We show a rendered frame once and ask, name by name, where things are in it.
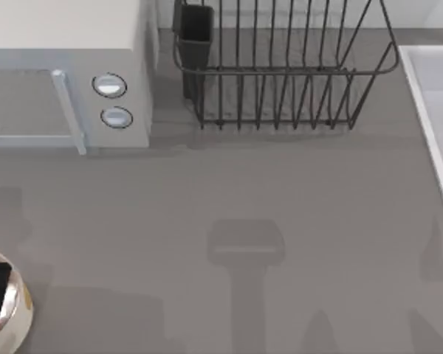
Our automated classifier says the small round microwave knob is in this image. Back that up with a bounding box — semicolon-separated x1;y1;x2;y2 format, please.
100;105;134;130

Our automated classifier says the white sink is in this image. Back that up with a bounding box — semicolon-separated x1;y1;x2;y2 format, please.
397;44;443;247

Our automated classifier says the shiny metal bowl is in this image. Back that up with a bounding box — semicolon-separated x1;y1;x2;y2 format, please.
0;248;35;354

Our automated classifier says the pale microwave door handle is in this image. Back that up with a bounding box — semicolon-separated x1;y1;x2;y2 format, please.
50;69;88;156

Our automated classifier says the glass microwave door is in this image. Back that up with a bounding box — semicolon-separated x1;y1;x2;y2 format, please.
0;67;83;149

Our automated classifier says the pale microwave oven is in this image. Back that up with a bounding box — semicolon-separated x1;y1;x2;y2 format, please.
0;0;160;156

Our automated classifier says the large round microwave knob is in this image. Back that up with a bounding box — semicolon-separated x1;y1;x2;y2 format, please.
91;72;128;100

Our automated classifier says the dark grey wire dish rack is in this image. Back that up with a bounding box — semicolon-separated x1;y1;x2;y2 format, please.
172;0;400;131

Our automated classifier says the dark grey cutlery holder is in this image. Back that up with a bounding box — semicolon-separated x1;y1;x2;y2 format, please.
172;0;216;100

